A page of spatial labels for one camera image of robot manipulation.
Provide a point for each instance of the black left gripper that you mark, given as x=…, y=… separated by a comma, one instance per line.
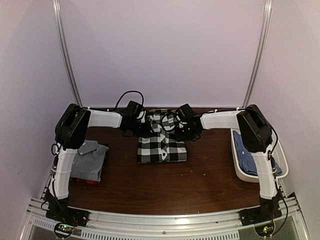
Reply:
x=146, y=132

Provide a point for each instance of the blue checked shirt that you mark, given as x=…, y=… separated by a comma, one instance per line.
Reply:
x=242, y=152

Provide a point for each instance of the aluminium frame post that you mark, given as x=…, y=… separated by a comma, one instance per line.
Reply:
x=65, y=52
x=263, y=36

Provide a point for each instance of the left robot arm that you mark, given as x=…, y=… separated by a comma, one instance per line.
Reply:
x=70, y=133

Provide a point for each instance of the white plastic basket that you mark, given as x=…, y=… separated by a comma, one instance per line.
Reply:
x=280, y=160

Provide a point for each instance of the left aluminium frame post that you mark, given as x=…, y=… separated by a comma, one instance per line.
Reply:
x=65, y=52

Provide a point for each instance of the right aluminium frame post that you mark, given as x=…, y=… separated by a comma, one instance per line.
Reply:
x=263, y=36

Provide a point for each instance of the folded red plaid shirt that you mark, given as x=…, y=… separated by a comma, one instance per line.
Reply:
x=89, y=182

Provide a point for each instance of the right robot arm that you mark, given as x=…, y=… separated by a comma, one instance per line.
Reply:
x=256, y=134

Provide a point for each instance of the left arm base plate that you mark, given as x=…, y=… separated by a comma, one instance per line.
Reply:
x=59, y=210

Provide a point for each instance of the folded grey shirt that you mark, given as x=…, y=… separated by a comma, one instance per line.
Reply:
x=88, y=161

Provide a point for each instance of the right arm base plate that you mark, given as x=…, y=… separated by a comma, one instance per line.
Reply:
x=260, y=215

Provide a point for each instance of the black white checked shirt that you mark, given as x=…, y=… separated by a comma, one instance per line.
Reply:
x=161, y=146

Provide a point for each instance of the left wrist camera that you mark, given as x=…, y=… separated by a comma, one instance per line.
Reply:
x=143, y=117

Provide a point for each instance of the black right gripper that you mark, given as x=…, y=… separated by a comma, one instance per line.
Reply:
x=179, y=137

